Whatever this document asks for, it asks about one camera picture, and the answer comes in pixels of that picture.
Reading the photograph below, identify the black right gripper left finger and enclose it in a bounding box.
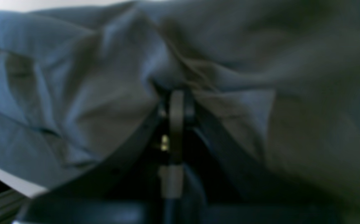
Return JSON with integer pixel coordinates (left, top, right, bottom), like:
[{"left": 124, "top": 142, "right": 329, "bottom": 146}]
[{"left": 15, "top": 103, "right": 167, "bottom": 224}]

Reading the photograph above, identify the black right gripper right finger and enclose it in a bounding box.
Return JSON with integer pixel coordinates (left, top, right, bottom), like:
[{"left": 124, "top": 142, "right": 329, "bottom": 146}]
[{"left": 183, "top": 93, "right": 343, "bottom": 224}]

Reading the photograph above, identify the grey T-shirt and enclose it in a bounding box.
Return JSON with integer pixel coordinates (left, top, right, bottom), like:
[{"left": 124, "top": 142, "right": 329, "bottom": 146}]
[{"left": 0, "top": 0, "right": 360, "bottom": 224}]

